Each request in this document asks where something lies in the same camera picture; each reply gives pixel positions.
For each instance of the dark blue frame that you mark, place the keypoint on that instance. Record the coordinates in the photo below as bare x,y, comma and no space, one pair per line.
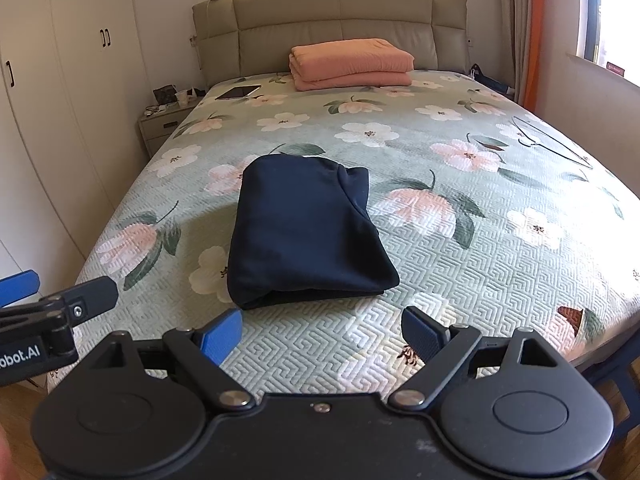
617,385

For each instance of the beige padded headboard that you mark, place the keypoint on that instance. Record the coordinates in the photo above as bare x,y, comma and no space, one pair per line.
300,15

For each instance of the orange curtain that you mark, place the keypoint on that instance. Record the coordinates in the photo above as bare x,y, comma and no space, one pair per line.
534,35

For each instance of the dark bag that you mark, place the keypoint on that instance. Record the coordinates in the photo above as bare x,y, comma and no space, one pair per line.
487,80

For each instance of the white tablet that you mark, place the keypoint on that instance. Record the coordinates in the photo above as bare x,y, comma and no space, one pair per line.
239,92

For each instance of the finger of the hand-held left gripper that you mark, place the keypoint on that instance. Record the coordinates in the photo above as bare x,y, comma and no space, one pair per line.
90,295
17,287

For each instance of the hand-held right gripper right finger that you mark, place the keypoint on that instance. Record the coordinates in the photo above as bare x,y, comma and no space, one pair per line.
422,335

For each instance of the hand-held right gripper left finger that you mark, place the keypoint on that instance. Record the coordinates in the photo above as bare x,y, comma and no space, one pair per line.
222,334

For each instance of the white wardrobe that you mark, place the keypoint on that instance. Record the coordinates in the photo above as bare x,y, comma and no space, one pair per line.
60,110

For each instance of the navy blue hoodie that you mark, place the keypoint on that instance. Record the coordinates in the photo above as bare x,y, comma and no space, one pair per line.
305,240

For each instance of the folded pink blanket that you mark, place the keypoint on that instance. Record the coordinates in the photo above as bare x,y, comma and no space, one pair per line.
350,62

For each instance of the beige curtain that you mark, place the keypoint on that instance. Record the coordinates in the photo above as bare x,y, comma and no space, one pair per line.
511,20

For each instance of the floral green bedspread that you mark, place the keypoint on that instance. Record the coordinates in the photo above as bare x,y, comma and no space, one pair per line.
450,270

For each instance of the window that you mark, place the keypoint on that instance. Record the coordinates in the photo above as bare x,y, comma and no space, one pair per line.
615,10

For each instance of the white cup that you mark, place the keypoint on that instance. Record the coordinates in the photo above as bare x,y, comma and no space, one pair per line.
181,99

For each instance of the beige nightstand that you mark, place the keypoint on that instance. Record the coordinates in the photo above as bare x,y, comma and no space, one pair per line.
160,127

